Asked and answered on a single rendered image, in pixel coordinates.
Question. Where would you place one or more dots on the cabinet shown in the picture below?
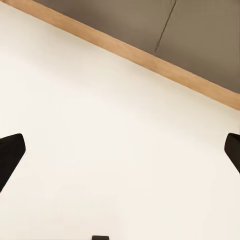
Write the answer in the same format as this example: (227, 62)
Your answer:
(199, 36)

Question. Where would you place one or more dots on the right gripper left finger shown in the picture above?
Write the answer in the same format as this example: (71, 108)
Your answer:
(12, 149)

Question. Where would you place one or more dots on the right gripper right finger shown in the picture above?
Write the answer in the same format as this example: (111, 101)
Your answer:
(232, 149)

